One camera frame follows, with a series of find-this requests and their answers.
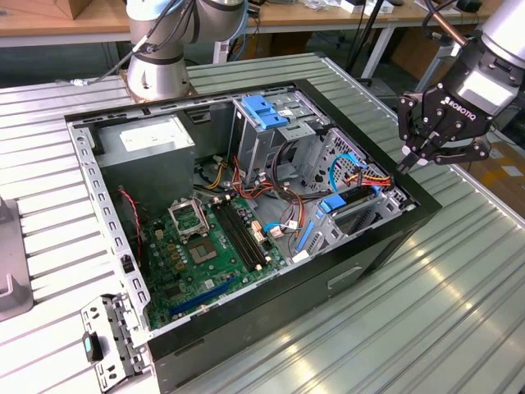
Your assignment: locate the grey optical drive cage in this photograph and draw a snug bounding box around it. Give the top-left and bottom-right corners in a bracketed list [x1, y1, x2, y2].
[227, 90, 329, 186]

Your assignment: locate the black cable with metal plug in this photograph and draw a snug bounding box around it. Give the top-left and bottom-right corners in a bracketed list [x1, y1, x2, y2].
[55, 0, 185, 88]

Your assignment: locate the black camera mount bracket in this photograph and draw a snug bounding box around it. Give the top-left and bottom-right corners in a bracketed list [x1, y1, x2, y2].
[449, 30, 525, 98]

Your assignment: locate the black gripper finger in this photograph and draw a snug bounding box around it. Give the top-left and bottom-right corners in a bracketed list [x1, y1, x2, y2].
[416, 131, 492, 167]
[395, 92, 430, 172]

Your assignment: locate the yellow black wire bundle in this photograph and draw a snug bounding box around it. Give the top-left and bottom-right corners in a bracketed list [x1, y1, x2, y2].
[203, 157, 227, 190]

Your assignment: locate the black cable with copper sleeve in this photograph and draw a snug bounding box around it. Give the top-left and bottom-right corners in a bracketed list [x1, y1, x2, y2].
[421, 0, 471, 47]

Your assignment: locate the grey metal disk bay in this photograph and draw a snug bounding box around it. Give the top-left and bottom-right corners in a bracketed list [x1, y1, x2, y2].
[293, 126, 418, 263]

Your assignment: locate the metal slat side table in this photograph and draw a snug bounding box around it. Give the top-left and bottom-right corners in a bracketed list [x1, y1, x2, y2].
[413, 34, 464, 94]

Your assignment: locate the hinged metal slot retainer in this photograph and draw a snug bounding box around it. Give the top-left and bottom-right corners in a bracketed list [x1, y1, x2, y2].
[80, 292, 153, 392]

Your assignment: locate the wooden top desk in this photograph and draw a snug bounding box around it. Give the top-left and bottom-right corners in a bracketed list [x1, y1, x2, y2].
[0, 0, 498, 81]

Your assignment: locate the grey power supply unit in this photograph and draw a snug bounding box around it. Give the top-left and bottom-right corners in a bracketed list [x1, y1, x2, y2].
[93, 113, 197, 214]

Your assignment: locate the red black twisted wire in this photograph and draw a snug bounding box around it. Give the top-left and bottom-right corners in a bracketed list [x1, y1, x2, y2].
[117, 186, 144, 263]

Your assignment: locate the hard disk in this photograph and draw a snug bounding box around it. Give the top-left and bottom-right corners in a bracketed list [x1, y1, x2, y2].
[295, 185, 382, 254]

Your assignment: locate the CPU socket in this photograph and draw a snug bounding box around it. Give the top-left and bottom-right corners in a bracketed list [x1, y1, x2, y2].
[185, 236, 219, 267]

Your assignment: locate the blue drive cage latch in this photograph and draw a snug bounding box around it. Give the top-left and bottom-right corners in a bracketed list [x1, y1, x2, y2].
[241, 94, 290, 129]

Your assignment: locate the black RAM slot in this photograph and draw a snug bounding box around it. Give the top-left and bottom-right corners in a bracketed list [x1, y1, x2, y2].
[212, 196, 263, 273]
[223, 195, 272, 263]

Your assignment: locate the black sleeved cable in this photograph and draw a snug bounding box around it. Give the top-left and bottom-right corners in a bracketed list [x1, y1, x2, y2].
[270, 139, 305, 199]

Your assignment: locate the grey parts rack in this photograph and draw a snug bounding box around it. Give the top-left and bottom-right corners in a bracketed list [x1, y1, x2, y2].
[0, 195, 34, 323]

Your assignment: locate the black open PC case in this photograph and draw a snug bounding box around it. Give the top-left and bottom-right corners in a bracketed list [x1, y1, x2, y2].
[64, 77, 443, 393]

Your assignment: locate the red orange wire bundle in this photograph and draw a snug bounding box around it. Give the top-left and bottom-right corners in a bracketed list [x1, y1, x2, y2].
[229, 154, 308, 231]

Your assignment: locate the orange red power wire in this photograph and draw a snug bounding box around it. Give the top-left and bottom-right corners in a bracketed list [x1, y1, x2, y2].
[343, 171, 394, 189]

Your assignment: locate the green motherboard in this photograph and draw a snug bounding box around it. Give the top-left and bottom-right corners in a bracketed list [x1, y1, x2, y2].
[139, 196, 296, 332]

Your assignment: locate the brown cardboard box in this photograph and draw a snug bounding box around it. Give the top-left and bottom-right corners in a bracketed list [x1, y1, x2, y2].
[467, 141, 525, 208]

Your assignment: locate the metal socket cover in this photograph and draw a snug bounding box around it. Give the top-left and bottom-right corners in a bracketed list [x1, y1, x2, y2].
[167, 198, 209, 242]

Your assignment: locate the blue expansion slot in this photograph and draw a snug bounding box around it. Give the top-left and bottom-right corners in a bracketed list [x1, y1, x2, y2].
[168, 277, 238, 317]

